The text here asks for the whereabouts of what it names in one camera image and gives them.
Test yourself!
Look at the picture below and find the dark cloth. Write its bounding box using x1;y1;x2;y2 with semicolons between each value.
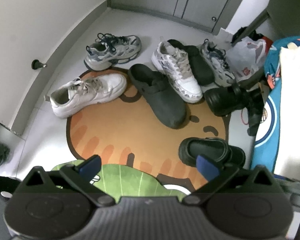
231;26;264;43

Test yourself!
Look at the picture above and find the red hair tie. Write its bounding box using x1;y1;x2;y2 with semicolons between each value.
241;109;251;126

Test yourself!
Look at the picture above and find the blue cartoon-print blanket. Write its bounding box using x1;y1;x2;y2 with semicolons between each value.
250;36;300;175

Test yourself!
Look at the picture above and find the cream cloth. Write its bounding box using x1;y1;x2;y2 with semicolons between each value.
275;42;300;177

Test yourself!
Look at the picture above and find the grey blue running sneaker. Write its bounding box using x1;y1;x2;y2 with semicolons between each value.
84;32;142;71
199;39;237;87

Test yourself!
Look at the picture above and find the white lace-up sneaker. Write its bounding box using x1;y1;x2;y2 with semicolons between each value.
50;74;127;119
151;41;203;103

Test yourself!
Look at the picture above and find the red packet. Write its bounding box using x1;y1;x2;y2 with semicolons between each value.
261;36;273;49

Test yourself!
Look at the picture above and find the orange cartoon floor mat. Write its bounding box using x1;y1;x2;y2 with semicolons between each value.
66;66;228;193

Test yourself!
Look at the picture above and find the black door stopper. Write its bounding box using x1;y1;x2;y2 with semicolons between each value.
31;59;47;70

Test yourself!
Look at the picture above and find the dark grey clog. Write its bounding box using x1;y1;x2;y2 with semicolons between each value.
127;64;187;130
167;39;215;86

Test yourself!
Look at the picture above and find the grey desk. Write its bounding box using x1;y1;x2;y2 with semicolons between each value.
245;0;300;40

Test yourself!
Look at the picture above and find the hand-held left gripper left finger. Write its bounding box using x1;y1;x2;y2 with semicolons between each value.
14;154;115;207

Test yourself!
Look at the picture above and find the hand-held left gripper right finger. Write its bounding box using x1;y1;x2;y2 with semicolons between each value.
182;154;284;207

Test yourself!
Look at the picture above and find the black strap shoe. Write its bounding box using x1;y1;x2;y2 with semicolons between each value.
179;137;246;168
204;84;252;117

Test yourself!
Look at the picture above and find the white plastic bag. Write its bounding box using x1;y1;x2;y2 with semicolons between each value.
226;36;268;80

